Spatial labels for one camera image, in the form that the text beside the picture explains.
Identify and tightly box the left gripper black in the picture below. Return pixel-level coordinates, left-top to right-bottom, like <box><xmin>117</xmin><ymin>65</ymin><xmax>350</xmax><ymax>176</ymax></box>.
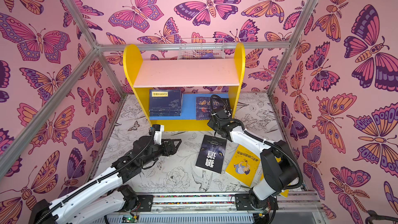
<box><xmin>138</xmin><ymin>138</ymin><xmax>181</xmax><ymax>170</ymax></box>

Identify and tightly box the dark illustrated cover book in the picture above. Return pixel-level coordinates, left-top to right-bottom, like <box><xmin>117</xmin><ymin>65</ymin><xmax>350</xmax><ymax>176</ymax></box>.
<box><xmin>196</xmin><ymin>97</ymin><xmax>231</xmax><ymax>120</ymax></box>

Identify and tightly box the black wolf cover book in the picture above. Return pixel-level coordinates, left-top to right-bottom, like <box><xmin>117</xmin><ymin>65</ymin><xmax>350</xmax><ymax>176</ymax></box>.
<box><xmin>195</xmin><ymin>135</ymin><xmax>227</xmax><ymax>174</ymax></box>

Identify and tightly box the blue book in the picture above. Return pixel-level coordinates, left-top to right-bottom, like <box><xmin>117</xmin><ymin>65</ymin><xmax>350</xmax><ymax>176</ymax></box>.
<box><xmin>149</xmin><ymin>107</ymin><xmax>181</xmax><ymax>112</ymax></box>
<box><xmin>149</xmin><ymin>90</ymin><xmax>182</xmax><ymax>109</ymax></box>

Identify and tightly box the blue book Sunzi Bingfa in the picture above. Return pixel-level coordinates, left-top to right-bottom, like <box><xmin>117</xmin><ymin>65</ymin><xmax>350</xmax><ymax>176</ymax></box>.
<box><xmin>150</xmin><ymin>113</ymin><xmax>181</xmax><ymax>117</ymax></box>

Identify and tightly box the blue book Yijing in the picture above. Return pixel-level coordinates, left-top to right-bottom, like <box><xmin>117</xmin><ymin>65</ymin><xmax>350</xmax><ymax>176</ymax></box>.
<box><xmin>150</xmin><ymin>112</ymin><xmax>181</xmax><ymax>115</ymax></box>

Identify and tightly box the blue book Mengxi Bitan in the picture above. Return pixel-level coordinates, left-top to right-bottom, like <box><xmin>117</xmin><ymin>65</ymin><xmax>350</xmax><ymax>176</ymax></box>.
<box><xmin>149</xmin><ymin>110</ymin><xmax>181</xmax><ymax>115</ymax></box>

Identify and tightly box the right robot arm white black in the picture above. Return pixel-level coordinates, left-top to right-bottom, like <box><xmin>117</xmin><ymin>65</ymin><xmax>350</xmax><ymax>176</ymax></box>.
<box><xmin>208</xmin><ymin>107</ymin><xmax>304</xmax><ymax>209</ymax></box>

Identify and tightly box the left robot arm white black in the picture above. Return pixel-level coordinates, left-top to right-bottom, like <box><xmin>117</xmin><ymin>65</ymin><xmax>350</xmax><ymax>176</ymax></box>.
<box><xmin>29</xmin><ymin>136</ymin><xmax>182</xmax><ymax>224</ymax></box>

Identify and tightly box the yellow book with orange figure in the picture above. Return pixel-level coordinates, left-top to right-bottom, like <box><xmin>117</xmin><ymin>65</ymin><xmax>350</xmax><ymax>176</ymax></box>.
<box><xmin>226</xmin><ymin>145</ymin><xmax>260</xmax><ymax>187</ymax></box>

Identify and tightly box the yellow shelf with blue board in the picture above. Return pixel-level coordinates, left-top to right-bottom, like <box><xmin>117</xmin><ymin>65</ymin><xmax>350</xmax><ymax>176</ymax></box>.
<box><xmin>123</xmin><ymin>43</ymin><xmax>246</xmax><ymax>131</ymax></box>

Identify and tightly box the green circuit board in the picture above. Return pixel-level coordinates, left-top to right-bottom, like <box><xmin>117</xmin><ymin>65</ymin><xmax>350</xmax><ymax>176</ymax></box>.
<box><xmin>121</xmin><ymin>215</ymin><xmax>138</xmax><ymax>224</ymax></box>

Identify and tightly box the yellow book with cartoon face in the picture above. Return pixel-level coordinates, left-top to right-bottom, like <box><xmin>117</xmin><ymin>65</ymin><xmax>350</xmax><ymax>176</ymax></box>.
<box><xmin>260</xmin><ymin>157</ymin><xmax>289</xmax><ymax>198</ymax></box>

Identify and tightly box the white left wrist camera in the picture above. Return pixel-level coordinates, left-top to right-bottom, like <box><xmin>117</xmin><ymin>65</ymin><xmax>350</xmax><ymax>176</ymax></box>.
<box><xmin>151</xmin><ymin>124</ymin><xmax>164</xmax><ymax>145</ymax></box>

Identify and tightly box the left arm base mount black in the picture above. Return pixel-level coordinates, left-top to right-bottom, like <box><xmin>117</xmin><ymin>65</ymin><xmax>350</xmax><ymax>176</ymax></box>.
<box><xmin>122</xmin><ymin>195</ymin><xmax>154</xmax><ymax>213</ymax></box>

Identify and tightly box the clear wire basket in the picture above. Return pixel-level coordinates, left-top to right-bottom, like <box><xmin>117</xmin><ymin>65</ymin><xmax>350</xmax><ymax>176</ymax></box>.
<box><xmin>177</xmin><ymin>36</ymin><xmax>226</xmax><ymax>60</ymax></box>

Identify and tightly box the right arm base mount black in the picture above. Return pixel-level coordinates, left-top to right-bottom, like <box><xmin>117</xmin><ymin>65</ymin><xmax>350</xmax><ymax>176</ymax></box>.
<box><xmin>234</xmin><ymin>192</ymin><xmax>278</xmax><ymax>212</ymax></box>

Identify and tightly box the aluminium rail front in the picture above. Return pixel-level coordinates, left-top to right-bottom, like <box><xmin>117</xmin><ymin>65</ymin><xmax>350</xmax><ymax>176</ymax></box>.
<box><xmin>132</xmin><ymin>191</ymin><xmax>322</xmax><ymax>214</ymax></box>

